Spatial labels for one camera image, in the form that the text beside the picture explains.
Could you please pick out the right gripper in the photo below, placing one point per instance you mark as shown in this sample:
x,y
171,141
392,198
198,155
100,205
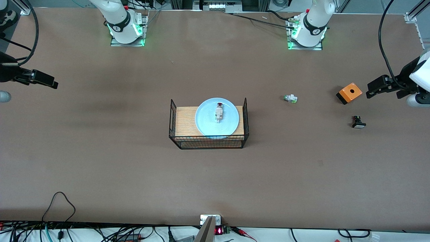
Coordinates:
x,y
7,73

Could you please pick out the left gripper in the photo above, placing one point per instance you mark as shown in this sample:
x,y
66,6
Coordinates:
x,y
404,77

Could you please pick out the white orange green connector block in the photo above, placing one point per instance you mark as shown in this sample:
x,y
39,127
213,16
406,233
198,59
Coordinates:
x,y
219,114

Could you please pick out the light blue round plate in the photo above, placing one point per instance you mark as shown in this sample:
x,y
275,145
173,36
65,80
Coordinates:
x,y
208,125

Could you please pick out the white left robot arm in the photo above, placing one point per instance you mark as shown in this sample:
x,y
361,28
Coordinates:
x,y
312,20

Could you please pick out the black and white shoe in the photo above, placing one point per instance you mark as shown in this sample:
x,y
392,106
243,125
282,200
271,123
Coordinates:
x,y
8,18

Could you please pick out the silver lit device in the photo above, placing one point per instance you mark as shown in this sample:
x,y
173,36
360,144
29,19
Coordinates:
x,y
218,6

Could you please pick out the black power adapter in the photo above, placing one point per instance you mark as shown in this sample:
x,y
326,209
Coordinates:
x,y
129,238

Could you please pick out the red clip test leads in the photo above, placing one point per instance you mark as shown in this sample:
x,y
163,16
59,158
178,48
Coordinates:
x,y
240,230

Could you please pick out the red digit display board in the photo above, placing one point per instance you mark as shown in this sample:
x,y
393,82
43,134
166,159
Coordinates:
x,y
219,231

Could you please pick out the orange button enclosure box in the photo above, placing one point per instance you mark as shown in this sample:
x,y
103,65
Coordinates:
x,y
351,90

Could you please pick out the black push button switch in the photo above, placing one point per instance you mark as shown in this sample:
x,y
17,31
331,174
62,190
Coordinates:
x,y
358,123

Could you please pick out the perforated metal rail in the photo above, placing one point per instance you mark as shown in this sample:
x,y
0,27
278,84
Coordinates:
x,y
420,35

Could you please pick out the aluminium frame profile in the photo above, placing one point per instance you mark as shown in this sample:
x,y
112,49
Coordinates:
x,y
415,13
23,8

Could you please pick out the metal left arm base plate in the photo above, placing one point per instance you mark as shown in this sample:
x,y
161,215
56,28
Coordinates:
x,y
291,45

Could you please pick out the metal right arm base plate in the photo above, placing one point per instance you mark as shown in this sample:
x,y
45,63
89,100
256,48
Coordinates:
x,y
142,32

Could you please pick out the silver camera mount bracket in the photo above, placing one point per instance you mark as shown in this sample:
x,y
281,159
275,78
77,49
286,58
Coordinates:
x,y
218,220

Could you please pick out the grey camera mount bar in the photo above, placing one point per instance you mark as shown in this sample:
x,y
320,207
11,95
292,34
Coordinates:
x,y
205,233

